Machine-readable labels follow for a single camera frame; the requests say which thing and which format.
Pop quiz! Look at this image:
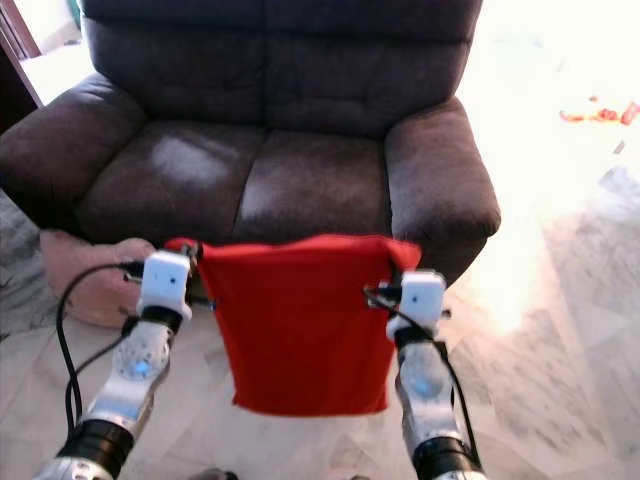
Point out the red offering plate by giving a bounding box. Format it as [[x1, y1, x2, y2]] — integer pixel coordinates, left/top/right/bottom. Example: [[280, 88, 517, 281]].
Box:
[[590, 97, 640, 127]]

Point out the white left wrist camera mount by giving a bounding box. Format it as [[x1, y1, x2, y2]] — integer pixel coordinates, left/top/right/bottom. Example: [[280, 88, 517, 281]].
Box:
[[140, 250, 193, 316]]

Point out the dark brown wooden door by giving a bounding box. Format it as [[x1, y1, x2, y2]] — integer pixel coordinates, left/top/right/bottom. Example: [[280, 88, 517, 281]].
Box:
[[0, 0, 46, 131]]

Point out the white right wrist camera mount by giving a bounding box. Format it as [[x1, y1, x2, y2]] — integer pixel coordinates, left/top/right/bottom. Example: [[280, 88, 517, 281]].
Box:
[[387, 269, 449, 341]]

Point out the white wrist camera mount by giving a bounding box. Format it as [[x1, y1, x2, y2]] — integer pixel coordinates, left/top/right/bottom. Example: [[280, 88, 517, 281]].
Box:
[[140, 250, 193, 316], [387, 269, 449, 341]]

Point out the brown fabric sofa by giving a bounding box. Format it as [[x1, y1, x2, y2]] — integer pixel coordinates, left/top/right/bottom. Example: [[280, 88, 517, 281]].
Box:
[[0, 0, 503, 286]]

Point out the pink plush cushion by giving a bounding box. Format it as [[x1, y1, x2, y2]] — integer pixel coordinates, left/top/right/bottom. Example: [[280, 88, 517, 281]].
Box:
[[40, 230, 161, 329]]

